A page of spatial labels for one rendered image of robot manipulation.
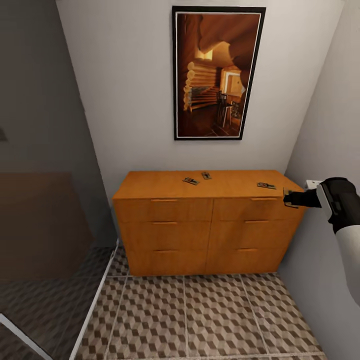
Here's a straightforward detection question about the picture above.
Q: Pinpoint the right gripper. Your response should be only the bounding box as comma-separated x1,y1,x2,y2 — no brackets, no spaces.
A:
283,191,322,208

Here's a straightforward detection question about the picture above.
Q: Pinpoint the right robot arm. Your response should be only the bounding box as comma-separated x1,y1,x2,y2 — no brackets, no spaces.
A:
283,177,360,307

